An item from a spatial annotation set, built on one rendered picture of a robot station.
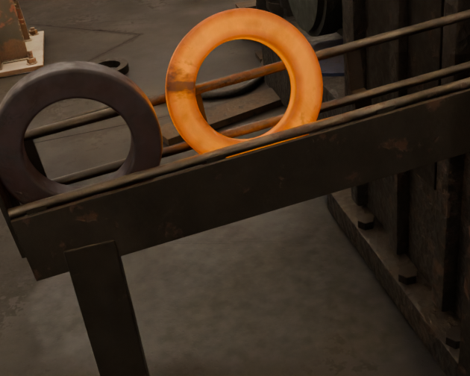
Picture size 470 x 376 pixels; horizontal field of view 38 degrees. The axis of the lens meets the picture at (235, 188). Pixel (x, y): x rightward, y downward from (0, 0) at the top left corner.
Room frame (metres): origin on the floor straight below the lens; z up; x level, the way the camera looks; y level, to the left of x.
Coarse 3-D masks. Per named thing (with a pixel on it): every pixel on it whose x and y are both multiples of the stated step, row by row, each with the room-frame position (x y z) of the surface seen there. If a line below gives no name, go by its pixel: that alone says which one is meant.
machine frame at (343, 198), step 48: (384, 0) 1.30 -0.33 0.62; (432, 0) 1.11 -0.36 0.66; (384, 48) 1.30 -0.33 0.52; (432, 48) 1.10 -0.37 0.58; (384, 96) 1.30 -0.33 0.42; (336, 192) 1.51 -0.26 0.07; (384, 192) 1.32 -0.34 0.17; (432, 192) 1.10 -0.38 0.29; (384, 240) 1.27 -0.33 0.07; (432, 240) 1.10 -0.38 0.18; (384, 288) 1.18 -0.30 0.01; (432, 288) 1.03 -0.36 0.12; (432, 336) 0.96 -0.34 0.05
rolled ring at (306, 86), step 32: (192, 32) 0.77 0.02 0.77; (224, 32) 0.77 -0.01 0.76; (256, 32) 0.77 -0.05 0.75; (288, 32) 0.77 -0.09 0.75; (192, 64) 0.75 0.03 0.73; (288, 64) 0.77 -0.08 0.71; (192, 96) 0.74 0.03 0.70; (320, 96) 0.75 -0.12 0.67; (192, 128) 0.73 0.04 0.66; (288, 128) 0.73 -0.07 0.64
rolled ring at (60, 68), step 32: (64, 64) 0.71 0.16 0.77; (96, 64) 0.72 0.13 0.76; (32, 96) 0.68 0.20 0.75; (64, 96) 0.69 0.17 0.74; (96, 96) 0.69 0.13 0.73; (128, 96) 0.70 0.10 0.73; (0, 128) 0.67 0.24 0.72; (0, 160) 0.67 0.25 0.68; (128, 160) 0.71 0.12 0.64; (32, 192) 0.68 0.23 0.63
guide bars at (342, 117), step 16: (464, 80) 0.75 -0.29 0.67; (416, 96) 0.73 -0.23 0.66; (432, 96) 0.74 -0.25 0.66; (352, 112) 0.72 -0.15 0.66; (368, 112) 0.72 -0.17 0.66; (384, 112) 0.72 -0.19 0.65; (304, 128) 0.71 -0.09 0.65; (320, 128) 0.71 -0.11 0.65; (240, 144) 0.70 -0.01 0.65; (256, 144) 0.70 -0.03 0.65; (192, 160) 0.69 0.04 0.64; (208, 160) 0.69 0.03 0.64; (128, 176) 0.68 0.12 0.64; (144, 176) 0.68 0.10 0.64; (64, 192) 0.67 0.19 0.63; (80, 192) 0.67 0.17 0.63; (96, 192) 0.67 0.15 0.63; (16, 208) 0.66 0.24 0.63; (32, 208) 0.65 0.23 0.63
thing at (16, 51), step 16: (0, 0) 3.10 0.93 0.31; (16, 0) 3.39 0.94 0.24; (0, 16) 3.10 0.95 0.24; (16, 16) 3.11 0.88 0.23; (0, 32) 3.10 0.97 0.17; (16, 32) 3.11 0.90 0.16; (32, 32) 3.50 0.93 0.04; (0, 48) 3.10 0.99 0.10; (16, 48) 3.11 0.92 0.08; (32, 48) 3.27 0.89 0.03; (0, 64) 3.04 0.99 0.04; (16, 64) 3.06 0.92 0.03; (32, 64) 3.02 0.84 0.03
